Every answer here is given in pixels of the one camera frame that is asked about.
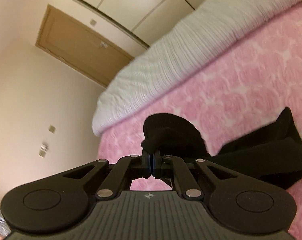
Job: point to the wall light switch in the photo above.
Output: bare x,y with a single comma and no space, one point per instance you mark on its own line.
52,129

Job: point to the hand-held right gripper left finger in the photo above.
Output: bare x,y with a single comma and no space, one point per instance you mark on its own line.
147,165

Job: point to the square wall switch plate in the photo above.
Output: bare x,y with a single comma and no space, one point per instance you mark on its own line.
92,22

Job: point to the white striped duvet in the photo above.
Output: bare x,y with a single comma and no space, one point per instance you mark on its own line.
181,47

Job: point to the wall socket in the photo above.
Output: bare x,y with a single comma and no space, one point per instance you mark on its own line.
43,150

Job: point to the black pants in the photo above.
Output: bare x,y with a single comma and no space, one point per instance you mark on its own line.
261,155

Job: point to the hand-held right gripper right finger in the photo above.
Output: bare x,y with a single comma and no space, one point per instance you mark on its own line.
155,166

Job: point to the cream wardrobe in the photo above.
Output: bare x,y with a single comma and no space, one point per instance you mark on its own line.
131,2

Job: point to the wooden door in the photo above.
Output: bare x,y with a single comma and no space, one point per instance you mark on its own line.
77,43

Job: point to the pink floral blanket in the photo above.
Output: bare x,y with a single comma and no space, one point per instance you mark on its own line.
231,90

